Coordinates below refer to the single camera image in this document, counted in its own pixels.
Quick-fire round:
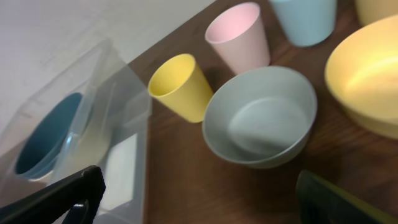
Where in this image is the yellow plastic cup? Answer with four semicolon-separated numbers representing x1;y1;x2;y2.
148;54;213;123
355;0;397;26

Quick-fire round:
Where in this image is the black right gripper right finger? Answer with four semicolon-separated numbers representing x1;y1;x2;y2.
295;170;397;224

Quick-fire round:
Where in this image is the light blue plastic cup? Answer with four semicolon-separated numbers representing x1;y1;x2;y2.
269;0;338;47

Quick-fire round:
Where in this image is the white label in container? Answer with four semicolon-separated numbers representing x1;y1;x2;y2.
100;134;137;210

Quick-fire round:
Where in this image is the yellow plastic bowl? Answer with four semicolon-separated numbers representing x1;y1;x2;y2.
325;16;397;139

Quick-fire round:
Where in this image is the grey plastic bowl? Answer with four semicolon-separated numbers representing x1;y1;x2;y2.
202;66;318;169

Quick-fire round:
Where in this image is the dark blue bowl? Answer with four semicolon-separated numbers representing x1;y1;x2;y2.
14;93;83;179

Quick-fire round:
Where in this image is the pink plastic cup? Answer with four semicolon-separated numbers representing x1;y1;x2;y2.
205;2;271;75

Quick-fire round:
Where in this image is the clear plastic storage container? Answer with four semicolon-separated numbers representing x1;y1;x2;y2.
1;40;152;223

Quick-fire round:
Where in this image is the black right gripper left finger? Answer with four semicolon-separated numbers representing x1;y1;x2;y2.
1;166;106;224

